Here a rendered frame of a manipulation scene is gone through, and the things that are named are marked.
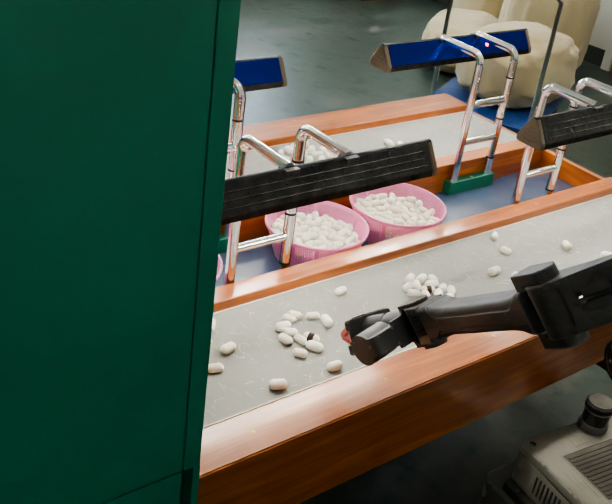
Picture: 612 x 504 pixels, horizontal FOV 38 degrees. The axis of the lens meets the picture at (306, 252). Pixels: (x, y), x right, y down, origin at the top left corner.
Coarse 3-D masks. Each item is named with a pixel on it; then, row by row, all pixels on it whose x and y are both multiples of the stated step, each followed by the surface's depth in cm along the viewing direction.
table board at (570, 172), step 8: (488, 120) 314; (504, 128) 309; (544, 152) 296; (552, 152) 295; (544, 160) 297; (552, 160) 294; (568, 160) 291; (560, 168) 292; (568, 168) 290; (576, 168) 287; (584, 168) 287; (560, 176) 293; (568, 176) 291; (576, 176) 288; (584, 176) 286; (592, 176) 283; (600, 176) 283; (576, 184) 289
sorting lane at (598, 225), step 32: (512, 224) 245; (544, 224) 248; (576, 224) 250; (608, 224) 253; (416, 256) 223; (448, 256) 225; (480, 256) 227; (512, 256) 229; (544, 256) 231; (576, 256) 234; (320, 288) 204; (352, 288) 206; (384, 288) 208; (480, 288) 213; (512, 288) 215; (224, 320) 188; (256, 320) 190; (320, 320) 193; (256, 352) 180; (288, 352) 181; (320, 352) 183; (224, 384) 170; (256, 384) 171; (288, 384) 172; (224, 416) 162
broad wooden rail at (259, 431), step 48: (480, 336) 191; (528, 336) 193; (336, 384) 170; (384, 384) 172; (432, 384) 176; (480, 384) 188; (528, 384) 202; (240, 432) 155; (288, 432) 157; (336, 432) 163; (384, 432) 174; (432, 432) 186; (240, 480) 152; (288, 480) 161; (336, 480) 172
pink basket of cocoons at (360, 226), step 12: (312, 204) 236; (324, 204) 236; (336, 204) 236; (276, 216) 231; (336, 216) 236; (348, 216) 234; (360, 216) 231; (360, 228) 230; (360, 240) 228; (276, 252) 224; (300, 252) 216; (312, 252) 215; (324, 252) 215; (336, 252) 216
